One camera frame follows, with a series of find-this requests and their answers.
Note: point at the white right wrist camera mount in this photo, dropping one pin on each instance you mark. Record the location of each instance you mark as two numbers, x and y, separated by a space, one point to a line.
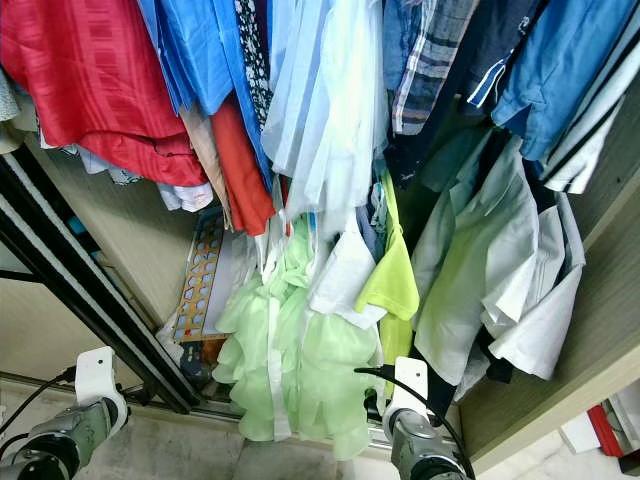
410 385

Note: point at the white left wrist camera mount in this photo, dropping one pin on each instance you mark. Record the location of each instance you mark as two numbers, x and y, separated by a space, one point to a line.
95 378

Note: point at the bright blue shirt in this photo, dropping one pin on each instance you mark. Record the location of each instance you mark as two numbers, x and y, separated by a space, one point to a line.
200 50

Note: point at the red white box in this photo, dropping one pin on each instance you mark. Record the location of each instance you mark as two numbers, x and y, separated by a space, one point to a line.
605 430

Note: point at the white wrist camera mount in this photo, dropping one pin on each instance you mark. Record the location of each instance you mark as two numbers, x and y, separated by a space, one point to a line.
410 385
95 378

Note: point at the lime green shirt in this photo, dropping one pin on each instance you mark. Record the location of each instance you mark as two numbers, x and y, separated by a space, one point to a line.
390 285

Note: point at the grey plaid shirt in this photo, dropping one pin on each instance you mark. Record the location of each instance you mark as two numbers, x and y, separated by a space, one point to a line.
425 60

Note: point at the denim blue shirt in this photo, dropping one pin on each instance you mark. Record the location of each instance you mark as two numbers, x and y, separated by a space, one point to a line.
560 60

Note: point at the cream garment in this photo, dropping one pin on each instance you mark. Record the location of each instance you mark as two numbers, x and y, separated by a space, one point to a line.
10 125

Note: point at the small dark grey object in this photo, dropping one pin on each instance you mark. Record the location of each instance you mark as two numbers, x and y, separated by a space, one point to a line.
195 368

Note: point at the board with coloured dots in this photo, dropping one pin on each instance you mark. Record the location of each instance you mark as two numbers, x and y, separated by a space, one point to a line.
198 290

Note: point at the red shirt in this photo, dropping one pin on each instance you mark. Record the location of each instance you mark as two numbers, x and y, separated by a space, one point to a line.
100 80

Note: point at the small white shirt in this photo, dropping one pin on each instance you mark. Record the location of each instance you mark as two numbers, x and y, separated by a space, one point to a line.
345 280

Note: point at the light blue shirt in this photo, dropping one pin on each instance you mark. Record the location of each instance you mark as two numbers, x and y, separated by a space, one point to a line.
325 100

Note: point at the white patterned garment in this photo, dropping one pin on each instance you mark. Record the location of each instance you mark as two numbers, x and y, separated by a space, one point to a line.
190 195

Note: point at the black white floral garment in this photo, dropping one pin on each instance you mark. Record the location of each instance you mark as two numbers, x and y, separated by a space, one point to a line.
253 60

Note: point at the navy garment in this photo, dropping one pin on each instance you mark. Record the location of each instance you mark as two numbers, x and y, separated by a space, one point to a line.
500 40

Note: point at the whitish grey shirt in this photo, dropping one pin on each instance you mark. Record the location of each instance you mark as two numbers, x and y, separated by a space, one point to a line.
540 320

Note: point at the pale green shirt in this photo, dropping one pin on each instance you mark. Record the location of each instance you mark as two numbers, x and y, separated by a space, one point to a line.
460 280

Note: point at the black framed sliding door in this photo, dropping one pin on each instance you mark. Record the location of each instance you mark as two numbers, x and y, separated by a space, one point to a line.
90 280

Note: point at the orange red garment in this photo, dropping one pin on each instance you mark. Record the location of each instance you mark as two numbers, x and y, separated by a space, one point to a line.
245 170

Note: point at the black white striped garment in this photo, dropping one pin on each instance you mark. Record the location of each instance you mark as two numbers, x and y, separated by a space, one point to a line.
585 150

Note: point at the light wood wardrobe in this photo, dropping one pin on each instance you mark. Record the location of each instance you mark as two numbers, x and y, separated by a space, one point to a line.
560 370

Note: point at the light green ruffled dress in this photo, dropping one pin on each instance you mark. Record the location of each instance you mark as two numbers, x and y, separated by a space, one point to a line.
290 350

